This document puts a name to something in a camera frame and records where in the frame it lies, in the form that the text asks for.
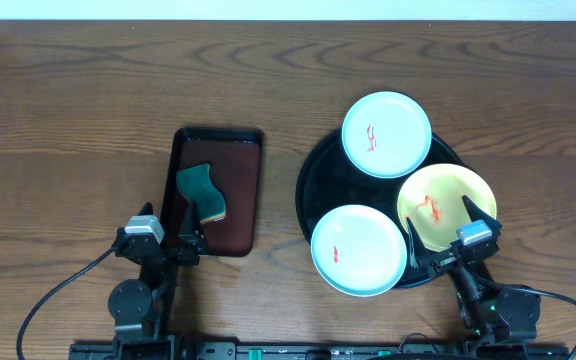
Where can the round black tray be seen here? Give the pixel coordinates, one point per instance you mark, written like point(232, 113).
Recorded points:
point(329, 180)

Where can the yellow plate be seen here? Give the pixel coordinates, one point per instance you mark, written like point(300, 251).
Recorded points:
point(432, 199)

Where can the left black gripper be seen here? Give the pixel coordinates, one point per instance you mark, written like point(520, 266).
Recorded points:
point(169, 250)

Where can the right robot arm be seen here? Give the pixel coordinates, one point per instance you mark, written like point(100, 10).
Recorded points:
point(497, 314)

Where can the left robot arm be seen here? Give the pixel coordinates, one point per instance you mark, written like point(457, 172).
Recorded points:
point(141, 307)

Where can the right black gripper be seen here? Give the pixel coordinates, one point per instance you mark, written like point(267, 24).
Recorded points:
point(421, 256)

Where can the light blue plate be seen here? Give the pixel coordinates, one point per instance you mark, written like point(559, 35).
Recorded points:
point(386, 134)
point(358, 250)

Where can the rectangular dark brown tray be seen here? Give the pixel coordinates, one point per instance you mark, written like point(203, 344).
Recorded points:
point(235, 160)

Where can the green yellow sponge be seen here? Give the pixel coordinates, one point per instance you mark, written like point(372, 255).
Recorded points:
point(195, 184)

